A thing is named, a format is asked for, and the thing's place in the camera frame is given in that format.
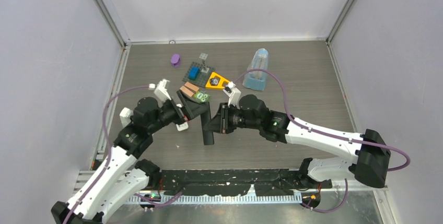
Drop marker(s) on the grey building brick plate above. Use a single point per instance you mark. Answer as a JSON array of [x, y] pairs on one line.
[[202, 78]]

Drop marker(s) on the blue building brick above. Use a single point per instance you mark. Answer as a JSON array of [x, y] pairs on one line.
[[193, 73]]

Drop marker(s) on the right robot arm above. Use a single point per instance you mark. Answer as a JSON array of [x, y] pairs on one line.
[[362, 157]]

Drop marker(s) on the green monster toy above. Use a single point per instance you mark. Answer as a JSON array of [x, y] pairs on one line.
[[201, 96]]

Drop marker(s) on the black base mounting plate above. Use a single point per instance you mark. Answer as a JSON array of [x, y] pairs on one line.
[[235, 182]]

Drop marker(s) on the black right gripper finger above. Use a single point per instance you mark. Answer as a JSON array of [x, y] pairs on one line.
[[215, 126], [220, 112]]

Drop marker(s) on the blue translucent metronome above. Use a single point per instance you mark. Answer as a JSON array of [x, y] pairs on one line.
[[256, 80]]

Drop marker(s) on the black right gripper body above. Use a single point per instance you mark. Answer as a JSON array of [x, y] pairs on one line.
[[236, 119]]

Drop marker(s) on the grey brick post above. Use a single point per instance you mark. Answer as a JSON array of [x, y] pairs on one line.
[[205, 67]]

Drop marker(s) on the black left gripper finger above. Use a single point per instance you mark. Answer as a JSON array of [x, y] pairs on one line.
[[195, 109], [184, 98]]

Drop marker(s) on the purple cap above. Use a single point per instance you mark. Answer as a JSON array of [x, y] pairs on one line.
[[175, 60]]

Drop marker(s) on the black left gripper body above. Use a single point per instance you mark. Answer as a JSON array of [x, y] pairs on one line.
[[170, 113]]

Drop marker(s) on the tan wooden block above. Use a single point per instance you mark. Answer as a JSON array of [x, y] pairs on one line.
[[188, 92], [191, 87]]

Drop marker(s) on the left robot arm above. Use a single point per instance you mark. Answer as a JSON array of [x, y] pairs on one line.
[[123, 173]]

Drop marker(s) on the white remote control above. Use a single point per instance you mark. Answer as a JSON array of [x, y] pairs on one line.
[[182, 127]]

